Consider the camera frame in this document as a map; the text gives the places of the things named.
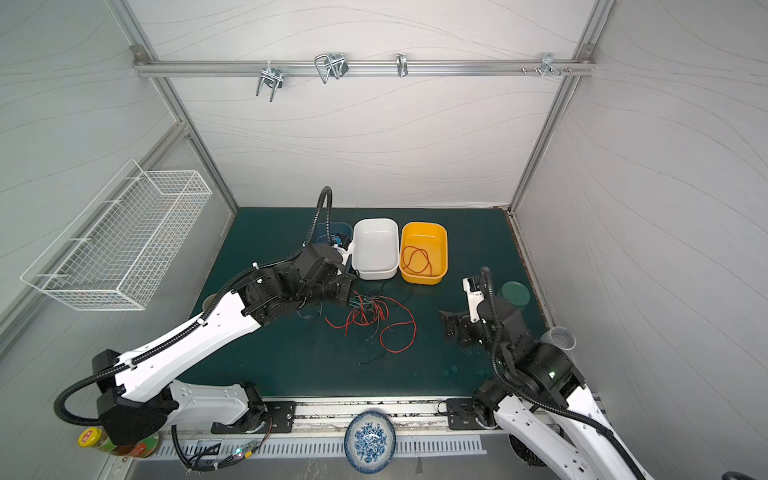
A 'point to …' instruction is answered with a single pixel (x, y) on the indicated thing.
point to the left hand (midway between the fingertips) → (359, 276)
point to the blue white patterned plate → (370, 442)
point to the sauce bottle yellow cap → (144, 447)
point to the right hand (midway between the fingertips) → (464, 302)
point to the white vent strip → (225, 446)
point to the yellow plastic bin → (423, 255)
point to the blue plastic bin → (335, 227)
